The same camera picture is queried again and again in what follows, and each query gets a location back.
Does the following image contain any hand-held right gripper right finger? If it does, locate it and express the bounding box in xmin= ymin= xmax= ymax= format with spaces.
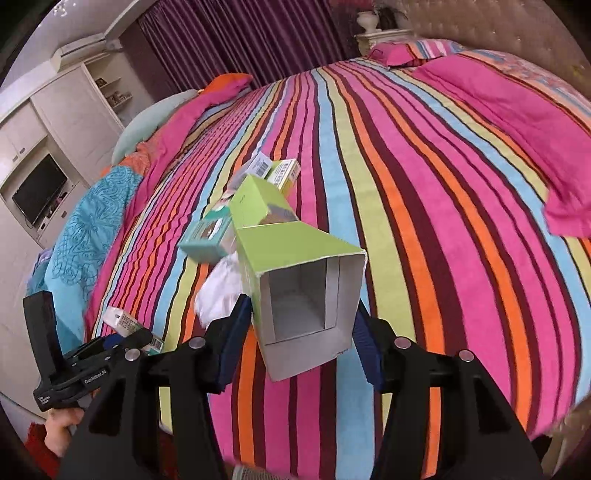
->
xmin=353 ymin=302 xmax=546 ymax=480

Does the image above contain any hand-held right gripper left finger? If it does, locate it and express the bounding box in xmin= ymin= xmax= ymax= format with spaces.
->
xmin=58 ymin=293 xmax=252 ymax=480

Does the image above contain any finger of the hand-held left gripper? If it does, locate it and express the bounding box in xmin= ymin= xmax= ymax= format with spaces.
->
xmin=117 ymin=329 xmax=155 ymax=357
xmin=65 ymin=336 xmax=123 ymax=366

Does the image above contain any small white barcode box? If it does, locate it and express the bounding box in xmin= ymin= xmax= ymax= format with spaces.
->
xmin=102 ymin=307 xmax=166 ymax=357

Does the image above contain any white tissue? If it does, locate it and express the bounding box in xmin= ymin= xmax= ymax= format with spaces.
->
xmin=194 ymin=256 xmax=245 ymax=326

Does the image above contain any teal cardboard box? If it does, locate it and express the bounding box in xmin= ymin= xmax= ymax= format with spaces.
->
xmin=178 ymin=205 xmax=238 ymax=264

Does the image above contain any green cardboard box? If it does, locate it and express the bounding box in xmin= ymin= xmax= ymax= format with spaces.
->
xmin=235 ymin=219 xmax=369 ymax=383
xmin=229 ymin=174 xmax=298 ymax=232

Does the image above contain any green white small box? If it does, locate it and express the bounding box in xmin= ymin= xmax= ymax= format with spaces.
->
xmin=268 ymin=158 xmax=302 ymax=195

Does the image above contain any white printed carton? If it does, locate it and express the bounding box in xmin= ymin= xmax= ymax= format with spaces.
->
xmin=228 ymin=152 xmax=275 ymax=190

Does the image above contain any person's left hand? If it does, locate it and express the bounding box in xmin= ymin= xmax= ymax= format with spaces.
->
xmin=44 ymin=406 xmax=86 ymax=457

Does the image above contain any red shaggy rug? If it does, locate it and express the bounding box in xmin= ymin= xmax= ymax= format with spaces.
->
xmin=23 ymin=418 xmax=63 ymax=478

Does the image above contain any teal orange patterned quilt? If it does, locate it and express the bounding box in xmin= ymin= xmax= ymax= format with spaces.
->
xmin=25 ymin=73 xmax=254 ymax=342

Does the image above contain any striped colourful bed sheet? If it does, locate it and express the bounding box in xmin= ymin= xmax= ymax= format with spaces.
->
xmin=85 ymin=46 xmax=591 ymax=480

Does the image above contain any black television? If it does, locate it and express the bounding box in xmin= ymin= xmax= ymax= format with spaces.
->
xmin=11 ymin=154 xmax=69 ymax=227

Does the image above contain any light blue pillow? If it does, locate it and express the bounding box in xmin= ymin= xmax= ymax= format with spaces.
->
xmin=111 ymin=89 xmax=199 ymax=165

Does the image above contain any white wardrobe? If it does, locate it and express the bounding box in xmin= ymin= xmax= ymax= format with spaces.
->
xmin=0 ymin=60 xmax=136 ymax=252

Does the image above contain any pink backed floral quilt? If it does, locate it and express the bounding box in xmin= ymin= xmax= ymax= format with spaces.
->
xmin=411 ymin=44 xmax=591 ymax=237

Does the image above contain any white air conditioner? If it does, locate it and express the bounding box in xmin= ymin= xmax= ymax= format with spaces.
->
xmin=51 ymin=34 xmax=123 ymax=71

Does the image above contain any pink striped pillow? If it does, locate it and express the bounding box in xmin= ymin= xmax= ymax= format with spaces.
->
xmin=367 ymin=39 xmax=467 ymax=68

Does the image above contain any purple curtain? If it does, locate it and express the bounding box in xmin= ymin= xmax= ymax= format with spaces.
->
xmin=122 ymin=0 xmax=365 ymax=108

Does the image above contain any white nightstand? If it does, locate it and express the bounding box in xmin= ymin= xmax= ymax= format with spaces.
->
xmin=355 ymin=28 xmax=416 ymax=58

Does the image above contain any white vase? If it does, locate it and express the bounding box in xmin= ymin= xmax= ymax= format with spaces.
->
xmin=358 ymin=9 xmax=382 ymax=34

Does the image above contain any beige tufted headboard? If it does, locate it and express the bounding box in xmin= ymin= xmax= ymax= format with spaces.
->
xmin=406 ymin=0 xmax=591 ymax=93

